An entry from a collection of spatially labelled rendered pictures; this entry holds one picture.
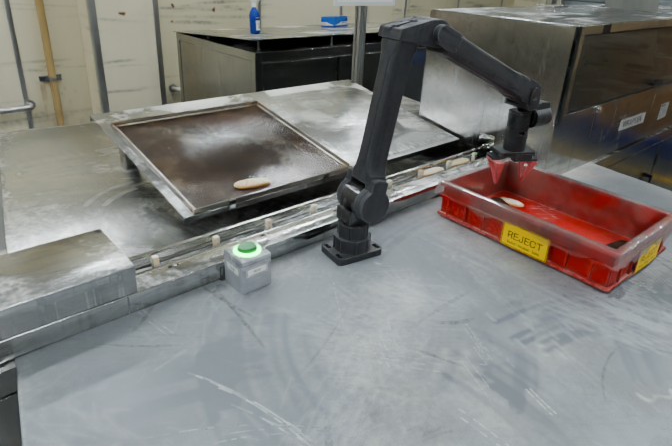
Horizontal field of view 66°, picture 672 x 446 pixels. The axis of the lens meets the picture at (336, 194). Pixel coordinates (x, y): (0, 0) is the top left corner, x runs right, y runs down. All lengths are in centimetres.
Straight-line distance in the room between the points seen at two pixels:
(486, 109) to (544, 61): 25
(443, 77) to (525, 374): 121
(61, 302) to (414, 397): 60
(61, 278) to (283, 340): 39
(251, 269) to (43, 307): 36
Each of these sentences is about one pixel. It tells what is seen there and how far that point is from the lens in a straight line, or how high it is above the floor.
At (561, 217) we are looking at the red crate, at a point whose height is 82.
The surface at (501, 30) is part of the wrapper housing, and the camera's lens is 179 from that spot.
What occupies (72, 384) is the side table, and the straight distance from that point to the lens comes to 95.
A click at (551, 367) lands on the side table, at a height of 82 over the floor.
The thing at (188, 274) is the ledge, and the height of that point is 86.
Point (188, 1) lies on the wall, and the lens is 518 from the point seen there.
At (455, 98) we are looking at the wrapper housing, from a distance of 191.
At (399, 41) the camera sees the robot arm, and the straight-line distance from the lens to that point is 107.
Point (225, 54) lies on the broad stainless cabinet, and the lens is 340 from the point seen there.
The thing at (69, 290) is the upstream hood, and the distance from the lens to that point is 99.
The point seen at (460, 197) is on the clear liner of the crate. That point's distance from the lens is 136.
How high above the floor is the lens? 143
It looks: 24 degrees down
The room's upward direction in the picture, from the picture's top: 3 degrees clockwise
